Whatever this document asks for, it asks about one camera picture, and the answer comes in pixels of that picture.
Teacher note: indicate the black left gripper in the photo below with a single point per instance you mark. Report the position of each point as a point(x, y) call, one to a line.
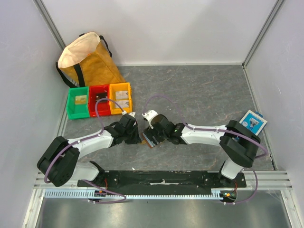
point(136, 139)

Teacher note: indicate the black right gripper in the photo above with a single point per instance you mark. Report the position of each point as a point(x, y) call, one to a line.
point(152, 137)

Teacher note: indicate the brown leather card holder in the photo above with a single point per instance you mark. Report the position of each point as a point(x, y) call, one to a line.
point(152, 140)

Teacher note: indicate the white VIP card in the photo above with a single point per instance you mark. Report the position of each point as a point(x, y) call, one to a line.
point(122, 104)

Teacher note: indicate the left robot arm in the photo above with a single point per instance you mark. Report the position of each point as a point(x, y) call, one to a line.
point(60, 162)

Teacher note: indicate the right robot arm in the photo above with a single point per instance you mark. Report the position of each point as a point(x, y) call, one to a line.
point(237, 141)

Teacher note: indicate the silver VIP card in bin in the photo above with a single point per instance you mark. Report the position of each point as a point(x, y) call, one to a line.
point(119, 95)

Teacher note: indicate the black VIP card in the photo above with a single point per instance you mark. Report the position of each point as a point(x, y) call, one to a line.
point(100, 96)

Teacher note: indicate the gold card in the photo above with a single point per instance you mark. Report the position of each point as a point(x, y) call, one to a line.
point(80, 100)

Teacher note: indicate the yellow plastic bin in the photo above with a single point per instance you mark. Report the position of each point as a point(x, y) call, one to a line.
point(120, 87)

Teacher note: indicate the red plastic bin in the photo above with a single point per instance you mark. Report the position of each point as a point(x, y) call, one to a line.
point(103, 107)

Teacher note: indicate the green plastic bin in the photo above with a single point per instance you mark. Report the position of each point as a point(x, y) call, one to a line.
point(77, 111)

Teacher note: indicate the tan paper tote bag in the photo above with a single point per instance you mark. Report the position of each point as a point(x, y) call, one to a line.
point(87, 61)

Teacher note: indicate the blue razor box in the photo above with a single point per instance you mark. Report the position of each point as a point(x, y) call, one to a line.
point(254, 122)

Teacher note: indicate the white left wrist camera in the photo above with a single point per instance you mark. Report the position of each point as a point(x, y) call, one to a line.
point(130, 114)

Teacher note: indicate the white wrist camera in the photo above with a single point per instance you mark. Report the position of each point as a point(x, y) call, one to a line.
point(149, 116)
point(130, 114)

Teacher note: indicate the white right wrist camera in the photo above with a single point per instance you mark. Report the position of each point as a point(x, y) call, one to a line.
point(149, 116)

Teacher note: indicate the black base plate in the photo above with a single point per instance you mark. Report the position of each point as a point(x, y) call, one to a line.
point(119, 179)

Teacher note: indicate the blue slotted cable duct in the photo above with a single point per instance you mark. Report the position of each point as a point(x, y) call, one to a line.
point(94, 194)

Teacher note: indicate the aluminium front rail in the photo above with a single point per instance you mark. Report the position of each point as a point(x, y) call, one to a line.
point(264, 180)

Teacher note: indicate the aluminium corner post left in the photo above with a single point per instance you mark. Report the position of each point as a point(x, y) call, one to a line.
point(50, 23)

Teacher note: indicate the aluminium corner post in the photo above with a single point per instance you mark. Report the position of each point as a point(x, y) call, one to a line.
point(263, 31)
point(50, 23)

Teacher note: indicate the aluminium corner post right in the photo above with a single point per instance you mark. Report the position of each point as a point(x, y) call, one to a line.
point(263, 31)

